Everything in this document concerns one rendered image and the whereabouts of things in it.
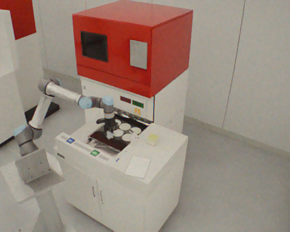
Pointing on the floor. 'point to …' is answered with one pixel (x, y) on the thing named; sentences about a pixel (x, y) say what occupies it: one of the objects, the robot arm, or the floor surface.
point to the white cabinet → (120, 197)
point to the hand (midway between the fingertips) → (108, 137)
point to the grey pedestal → (45, 216)
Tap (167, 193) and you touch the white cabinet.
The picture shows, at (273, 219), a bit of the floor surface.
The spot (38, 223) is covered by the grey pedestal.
